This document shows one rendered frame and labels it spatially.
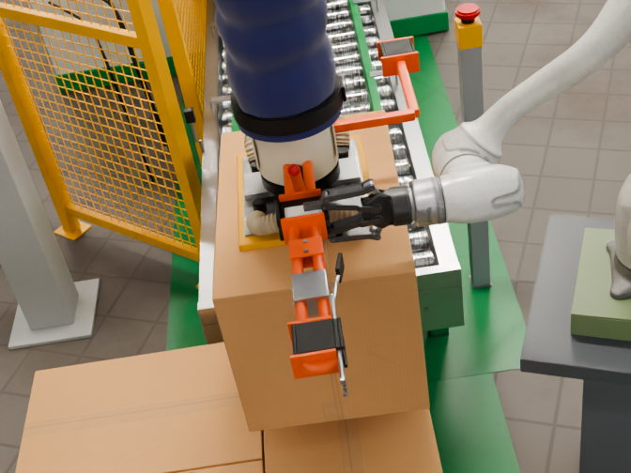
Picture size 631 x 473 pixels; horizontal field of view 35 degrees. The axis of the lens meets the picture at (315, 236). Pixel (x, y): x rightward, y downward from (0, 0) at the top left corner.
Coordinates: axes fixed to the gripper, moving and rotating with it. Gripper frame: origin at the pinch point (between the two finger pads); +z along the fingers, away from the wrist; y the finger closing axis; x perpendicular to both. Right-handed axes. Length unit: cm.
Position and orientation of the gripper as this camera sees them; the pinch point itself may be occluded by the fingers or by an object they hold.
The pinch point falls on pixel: (304, 220)
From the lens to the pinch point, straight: 186.7
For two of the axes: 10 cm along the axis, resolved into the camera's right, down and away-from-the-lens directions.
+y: 1.4, 7.6, 6.3
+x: -0.7, -6.3, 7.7
